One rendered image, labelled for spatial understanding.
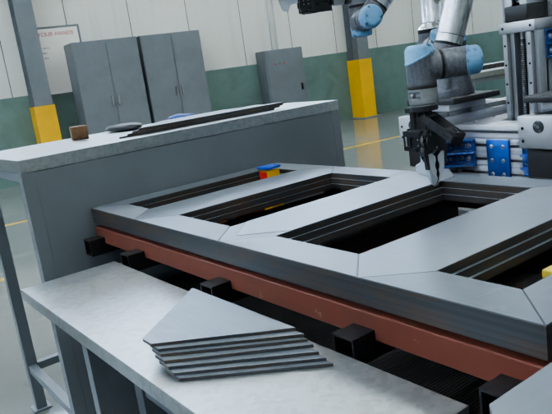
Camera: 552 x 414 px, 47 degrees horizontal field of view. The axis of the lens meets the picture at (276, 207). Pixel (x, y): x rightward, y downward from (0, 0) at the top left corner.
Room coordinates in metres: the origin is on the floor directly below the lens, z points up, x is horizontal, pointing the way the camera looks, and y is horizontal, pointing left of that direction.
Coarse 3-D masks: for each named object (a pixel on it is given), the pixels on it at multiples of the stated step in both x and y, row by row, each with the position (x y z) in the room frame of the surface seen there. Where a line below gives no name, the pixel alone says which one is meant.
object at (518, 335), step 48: (192, 192) 2.12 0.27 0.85; (288, 192) 1.93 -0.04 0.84; (432, 192) 1.64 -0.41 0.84; (480, 192) 1.57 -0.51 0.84; (192, 240) 1.48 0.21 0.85; (528, 240) 1.13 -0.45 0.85; (336, 288) 1.06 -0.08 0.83; (384, 288) 0.96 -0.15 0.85; (480, 336) 0.82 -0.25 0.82; (528, 336) 0.76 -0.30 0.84
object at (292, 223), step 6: (264, 216) 1.55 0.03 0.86; (270, 216) 1.54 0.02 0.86; (276, 216) 1.53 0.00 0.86; (282, 216) 1.53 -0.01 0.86; (288, 216) 1.52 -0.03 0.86; (258, 222) 1.50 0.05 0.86; (264, 222) 1.49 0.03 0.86; (270, 222) 1.48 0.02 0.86; (276, 222) 1.48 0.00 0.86; (282, 222) 1.47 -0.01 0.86; (288, 222) 1.46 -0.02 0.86; (294, 222) 1.45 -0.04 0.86; (300, 222) 1.44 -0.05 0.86; (306, 222) 1.43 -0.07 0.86; (312, 222) 1.43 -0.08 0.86; (288, 228) 1.40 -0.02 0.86; (294, 228) 1.39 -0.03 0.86
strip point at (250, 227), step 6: (246, 222) 1.52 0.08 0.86; (252, 222) 1.51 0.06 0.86; (246, 228) 1.45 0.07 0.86; (252, 228) 1.44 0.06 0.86; (258, 228) 1.44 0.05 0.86; (264, 228) 1.43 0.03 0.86; (270, 228) 1.42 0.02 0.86; (276, 228) 1.41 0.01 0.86; (282, 228) 1.41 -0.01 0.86; (240, 234) 1.41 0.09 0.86; (246, 234) 1.40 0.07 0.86
